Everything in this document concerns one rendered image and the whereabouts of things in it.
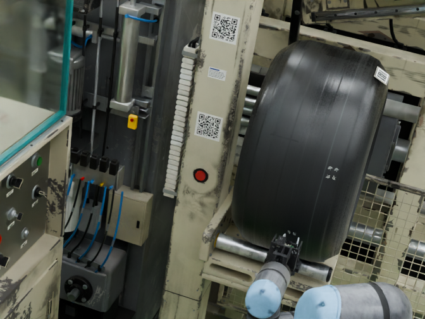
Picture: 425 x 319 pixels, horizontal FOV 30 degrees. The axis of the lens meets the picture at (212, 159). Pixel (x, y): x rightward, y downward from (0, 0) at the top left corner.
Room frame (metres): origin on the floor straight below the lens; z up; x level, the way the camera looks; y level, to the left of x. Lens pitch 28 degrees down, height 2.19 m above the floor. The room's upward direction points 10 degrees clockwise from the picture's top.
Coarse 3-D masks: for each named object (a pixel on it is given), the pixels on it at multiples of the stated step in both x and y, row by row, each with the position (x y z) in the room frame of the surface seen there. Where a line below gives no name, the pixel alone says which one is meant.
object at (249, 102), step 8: (256, 72) 2.52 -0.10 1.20; (256, 80) 2.52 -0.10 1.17; (248, 88) 2.40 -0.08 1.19; (256, 88) 2.40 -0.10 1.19; (248, 96) 2.52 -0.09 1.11; (256, 96) 2.51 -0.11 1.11; (248, 104) 2.38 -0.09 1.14; (248, 112) 2.39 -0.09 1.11; (248, 120) 2.38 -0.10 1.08; (240, 128) 2.40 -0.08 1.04; (240, 136) 2.52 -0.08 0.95; (240, 144) 2.38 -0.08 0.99; (240, 152) 2.39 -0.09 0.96
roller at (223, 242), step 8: (216, 240) 1.92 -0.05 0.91; (224, 240) 1.91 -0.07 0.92; (232, 240) 1.91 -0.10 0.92; (240, 240) 1.91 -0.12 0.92; (224, 248) 1.90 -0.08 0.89; (232, 248) 1.89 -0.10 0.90; (240, 248) 1.89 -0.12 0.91; (248, 248) 1.89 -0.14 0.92; (256, 248) 1.89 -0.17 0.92; (264, 248) 1.89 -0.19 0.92; (248, 256) 1.88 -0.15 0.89; (256, 256) 1.87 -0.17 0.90; (264, 256) 1.87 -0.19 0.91; (304, 264) 1.85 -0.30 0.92; (312, 264) 1.85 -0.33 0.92; (320, 264) 1.86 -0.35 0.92; (296, 272) 1.85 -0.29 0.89; (304, 272) 1.84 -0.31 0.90; (312, 272) 1.84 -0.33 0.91; (320, 272) 1.83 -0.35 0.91; (328, 272) 1.83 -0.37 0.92; (328, 280) 1.83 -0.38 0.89
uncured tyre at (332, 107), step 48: (288, 48) 2.03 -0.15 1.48; (336, 48) 2.06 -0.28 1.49; (288, 96) 1.84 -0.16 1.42; (336, 96) 1.84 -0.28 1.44; (384, 96) 1.95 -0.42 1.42; (288, 144) 1.76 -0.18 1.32; (336, 144) 1.75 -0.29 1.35; (240, 192) 1.77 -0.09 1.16; (288, 192) 1.73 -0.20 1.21; (336, 192) 1.71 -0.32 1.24; (288, 240) 1.75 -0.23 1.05; (336, 240) 1.75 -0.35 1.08
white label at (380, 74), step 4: (380, 68) 1.98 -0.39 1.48; (376, 72) 1.95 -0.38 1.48; (380, 72) 1.96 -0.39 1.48; (384, 72) 1.97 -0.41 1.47; (376, 76) 1.93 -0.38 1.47; (380, 76) 1.94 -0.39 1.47; (384, 76) 1.96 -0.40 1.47; (388, 76) 1.97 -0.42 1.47; (380, 80) 1.93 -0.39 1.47; (384, 80) 1.93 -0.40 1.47
